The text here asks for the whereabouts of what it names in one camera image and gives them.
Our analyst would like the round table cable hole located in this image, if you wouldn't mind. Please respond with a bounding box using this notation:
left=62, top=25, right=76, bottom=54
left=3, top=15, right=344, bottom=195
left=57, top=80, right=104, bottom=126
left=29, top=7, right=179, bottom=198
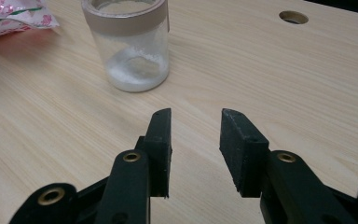
left=278, top=10, right=310, bottom=25

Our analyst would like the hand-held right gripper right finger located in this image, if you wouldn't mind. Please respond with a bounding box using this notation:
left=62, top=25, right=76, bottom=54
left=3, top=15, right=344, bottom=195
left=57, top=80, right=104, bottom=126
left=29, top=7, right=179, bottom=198
left=219, top=107, right=358, bottom=224

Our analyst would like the clear jar with beige collar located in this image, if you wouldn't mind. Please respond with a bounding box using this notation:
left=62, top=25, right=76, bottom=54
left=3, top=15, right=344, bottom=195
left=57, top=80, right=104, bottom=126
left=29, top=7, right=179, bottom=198
left=81, top=0, right=171, bottom=93

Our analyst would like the pink and white plastic bag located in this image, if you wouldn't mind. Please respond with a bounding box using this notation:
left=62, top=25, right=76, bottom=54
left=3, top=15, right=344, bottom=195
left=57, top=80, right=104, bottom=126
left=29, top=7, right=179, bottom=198
left=0, top=0, right=61, bottom=40

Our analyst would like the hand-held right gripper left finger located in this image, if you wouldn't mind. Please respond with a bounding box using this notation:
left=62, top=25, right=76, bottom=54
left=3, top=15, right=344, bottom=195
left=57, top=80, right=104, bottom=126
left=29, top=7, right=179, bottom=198
left=95, top=107, right=172, bottom=224

